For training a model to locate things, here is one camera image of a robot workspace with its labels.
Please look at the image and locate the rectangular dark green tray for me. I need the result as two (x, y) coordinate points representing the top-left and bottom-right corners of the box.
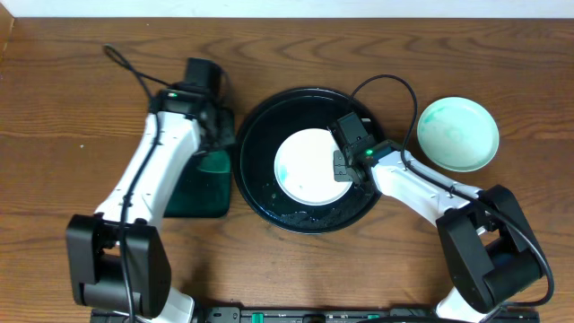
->
(163, 105), (235, 219)

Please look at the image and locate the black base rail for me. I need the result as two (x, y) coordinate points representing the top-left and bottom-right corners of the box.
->
(90, 307), (541, 323)

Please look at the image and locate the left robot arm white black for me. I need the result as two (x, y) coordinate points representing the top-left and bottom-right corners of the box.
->
(65, 82), (233, 322)

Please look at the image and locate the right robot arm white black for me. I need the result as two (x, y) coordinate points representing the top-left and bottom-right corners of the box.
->
(334, 135), (553, 322)

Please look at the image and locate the round black tray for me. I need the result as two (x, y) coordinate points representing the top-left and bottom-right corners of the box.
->
(232, 87), (385, 234)

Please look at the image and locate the green and yellow sponge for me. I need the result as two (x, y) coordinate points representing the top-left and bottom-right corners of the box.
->
(197, 150), (231, 174)

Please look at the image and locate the white plate with green stain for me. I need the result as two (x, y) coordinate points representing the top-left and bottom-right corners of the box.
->
(274, 128), (352, 206)

